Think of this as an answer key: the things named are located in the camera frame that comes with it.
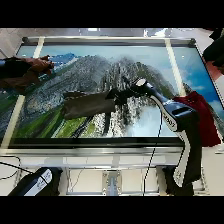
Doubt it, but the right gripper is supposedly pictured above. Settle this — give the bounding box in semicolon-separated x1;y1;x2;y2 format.
105;85;138;105

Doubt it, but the grey-brown garment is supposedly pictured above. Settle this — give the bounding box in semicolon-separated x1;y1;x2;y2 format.
61;90;118;121

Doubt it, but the red garment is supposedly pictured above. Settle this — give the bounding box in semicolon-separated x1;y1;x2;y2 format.
172;91;222;148

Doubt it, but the black garment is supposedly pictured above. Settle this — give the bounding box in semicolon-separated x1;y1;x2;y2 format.
0;58;32;81
202;27;224;68

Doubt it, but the black cable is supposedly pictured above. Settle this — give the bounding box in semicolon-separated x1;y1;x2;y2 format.
142;111;164;197
0;155;35;182

